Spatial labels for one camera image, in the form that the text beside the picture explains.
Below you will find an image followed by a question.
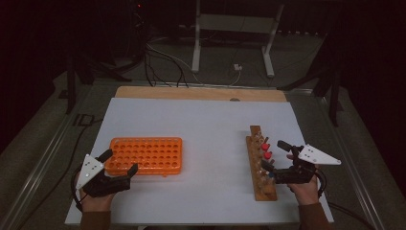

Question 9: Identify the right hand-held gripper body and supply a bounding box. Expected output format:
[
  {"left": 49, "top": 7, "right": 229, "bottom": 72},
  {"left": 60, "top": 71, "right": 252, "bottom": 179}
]
[{"left": 273, "top": 144, "right": 342, "bottom": 185}]

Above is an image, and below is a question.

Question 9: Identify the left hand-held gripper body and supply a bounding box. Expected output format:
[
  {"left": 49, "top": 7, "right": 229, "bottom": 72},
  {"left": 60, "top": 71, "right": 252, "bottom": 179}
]
[{"left": 76, "top": 153, "right": 132, "bottom": 198}]

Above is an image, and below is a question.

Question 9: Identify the wooden test tube rack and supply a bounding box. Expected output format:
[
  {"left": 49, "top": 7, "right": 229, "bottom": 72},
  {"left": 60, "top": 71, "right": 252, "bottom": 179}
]
[{"left": 245, "top": 125, "right": 278, "bottom": 202}]

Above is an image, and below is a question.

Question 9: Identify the orange plastic test tube rack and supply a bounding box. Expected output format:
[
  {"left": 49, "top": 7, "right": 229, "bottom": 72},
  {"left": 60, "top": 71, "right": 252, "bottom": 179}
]
[{"left": 104, "top": 136, "right": 184, "bottom": 177}]

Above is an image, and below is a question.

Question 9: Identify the person's left hand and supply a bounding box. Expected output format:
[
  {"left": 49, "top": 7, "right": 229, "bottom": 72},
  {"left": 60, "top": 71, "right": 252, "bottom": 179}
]
[{"left": 77, "top": 172, "right": 117, "bottom": 213}]

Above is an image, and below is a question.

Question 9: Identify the person's right hand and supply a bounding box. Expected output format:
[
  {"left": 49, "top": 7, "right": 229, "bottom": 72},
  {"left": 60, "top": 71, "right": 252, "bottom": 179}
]
[{"left": 285, "top": 152, "right": 321, "bottom": 206}]

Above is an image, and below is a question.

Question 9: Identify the black tripod stand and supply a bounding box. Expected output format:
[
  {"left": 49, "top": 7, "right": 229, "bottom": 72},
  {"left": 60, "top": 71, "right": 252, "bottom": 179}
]
[
  {"left": 65, "top": 47, "right": 132, "bottom": 115},
  {"left": 277, "top": 32, "right": 345, "bottom": 127}
]

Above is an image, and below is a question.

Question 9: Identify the white table mat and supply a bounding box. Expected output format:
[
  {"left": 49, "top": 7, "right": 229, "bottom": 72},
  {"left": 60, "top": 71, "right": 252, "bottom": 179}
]
[{"left": 64, "top": 97, "right": 335, "bottom": 226}]

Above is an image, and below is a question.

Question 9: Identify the dark equipment rack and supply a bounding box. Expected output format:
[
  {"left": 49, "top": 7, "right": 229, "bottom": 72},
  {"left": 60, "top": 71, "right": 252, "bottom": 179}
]
[{"left": 127, "top": 0, "right": 151, "bottom": 61}]

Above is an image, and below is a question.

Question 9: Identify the white metal stand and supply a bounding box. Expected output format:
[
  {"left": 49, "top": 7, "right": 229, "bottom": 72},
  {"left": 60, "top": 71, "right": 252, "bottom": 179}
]
[{"left": 191, "top": 0, "right": 285, "bottom": 79}]

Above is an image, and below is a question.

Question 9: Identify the left hand-held gripper cable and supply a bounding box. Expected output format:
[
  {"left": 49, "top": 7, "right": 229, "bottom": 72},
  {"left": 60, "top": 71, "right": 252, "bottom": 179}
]
[{"left": 70, "top": 166, "right": 85, "bottom": 212}]

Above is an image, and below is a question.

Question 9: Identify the hand-held gripper cable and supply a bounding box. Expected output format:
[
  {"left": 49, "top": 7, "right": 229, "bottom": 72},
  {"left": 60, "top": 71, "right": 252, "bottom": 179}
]
[
  {"left": 70, "top": 166, "right": 85, "bottom": 212},
  {"left": 315, "top": 169, "right": 327, "bottom": 197}
]

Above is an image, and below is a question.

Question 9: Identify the right hand-held gripper cable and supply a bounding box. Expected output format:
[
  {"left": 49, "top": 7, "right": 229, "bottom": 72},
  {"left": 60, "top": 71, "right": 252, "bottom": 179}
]
[{"left": 315, "top": 169, "right": 327, "bottom": 197}]

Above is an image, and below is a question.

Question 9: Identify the long black floor cable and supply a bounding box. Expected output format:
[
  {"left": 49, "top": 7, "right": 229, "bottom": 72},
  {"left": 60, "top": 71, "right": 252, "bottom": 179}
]
[{"left": 15, "top": 118, "right": 104, "bottom": 230}]

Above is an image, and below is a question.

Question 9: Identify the grey metal floor rail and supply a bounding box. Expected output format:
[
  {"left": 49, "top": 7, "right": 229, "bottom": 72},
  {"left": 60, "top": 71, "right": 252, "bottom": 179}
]
[
  {"left": 0, "top": 85, "right": 92, "bottom": 230},
  {"left": 314, "top": 92, "right": 386, "bottom": 230}
]

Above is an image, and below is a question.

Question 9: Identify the black floor cables bundle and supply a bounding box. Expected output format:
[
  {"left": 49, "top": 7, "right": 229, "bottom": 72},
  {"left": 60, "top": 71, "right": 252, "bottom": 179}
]
[{"left": 144, "top": 44, "right": 190, "bottom": 88}]

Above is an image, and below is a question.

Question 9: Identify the white floor cable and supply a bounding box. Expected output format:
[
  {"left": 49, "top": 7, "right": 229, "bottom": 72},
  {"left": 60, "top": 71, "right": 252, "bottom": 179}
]
[{"left": 147, "top": 42, "right": 242, "bottom": 86}]

